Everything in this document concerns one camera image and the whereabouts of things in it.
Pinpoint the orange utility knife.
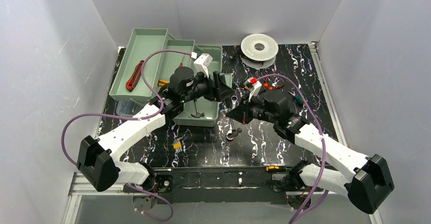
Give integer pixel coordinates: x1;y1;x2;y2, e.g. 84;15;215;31
158;80;170;86

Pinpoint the small black claw hammer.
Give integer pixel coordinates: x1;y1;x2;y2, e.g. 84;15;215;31
191;99;205;118

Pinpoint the red black utility knife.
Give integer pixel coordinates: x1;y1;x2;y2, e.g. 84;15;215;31
126;60;144;92

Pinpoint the orange hex key set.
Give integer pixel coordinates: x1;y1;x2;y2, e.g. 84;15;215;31
264;83;285;90

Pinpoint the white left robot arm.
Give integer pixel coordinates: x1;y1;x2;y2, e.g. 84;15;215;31
76;67;235;192

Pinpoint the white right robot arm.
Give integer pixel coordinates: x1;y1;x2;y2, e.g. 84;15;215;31
226;90;395;214

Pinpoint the silver combination wrench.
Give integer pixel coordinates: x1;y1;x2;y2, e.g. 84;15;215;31
226;95;237;142

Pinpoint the black marbled table mat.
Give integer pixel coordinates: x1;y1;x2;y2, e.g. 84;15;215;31
120;44;337;168

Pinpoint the white filament spool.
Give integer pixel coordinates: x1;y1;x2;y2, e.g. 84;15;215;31
240;34;279;70

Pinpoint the small yellow bit holder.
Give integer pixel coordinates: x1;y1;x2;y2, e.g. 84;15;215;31
172;141;183;153

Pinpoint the yellow black screwdriver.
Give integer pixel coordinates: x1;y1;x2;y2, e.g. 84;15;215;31
265;165;288;173

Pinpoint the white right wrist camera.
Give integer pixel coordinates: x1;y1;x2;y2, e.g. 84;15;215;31
243;77;262;102

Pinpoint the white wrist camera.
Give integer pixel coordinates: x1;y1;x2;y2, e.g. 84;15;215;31
190;52;213;78
243;77;262;102

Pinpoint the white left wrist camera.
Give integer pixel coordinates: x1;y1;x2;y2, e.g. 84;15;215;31
190;52;213;78

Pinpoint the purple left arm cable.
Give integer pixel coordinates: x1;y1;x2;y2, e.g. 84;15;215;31
61;50;198;222

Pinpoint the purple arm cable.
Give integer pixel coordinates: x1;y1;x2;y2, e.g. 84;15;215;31
256;74;329;224
61;50;198;222

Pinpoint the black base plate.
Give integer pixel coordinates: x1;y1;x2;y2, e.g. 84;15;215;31
136;167;309;205

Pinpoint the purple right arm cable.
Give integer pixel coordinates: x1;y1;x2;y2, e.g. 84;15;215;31
256;74;329;224

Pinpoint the aluminium frame rail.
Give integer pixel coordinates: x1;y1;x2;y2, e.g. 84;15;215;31
63;171;383;224

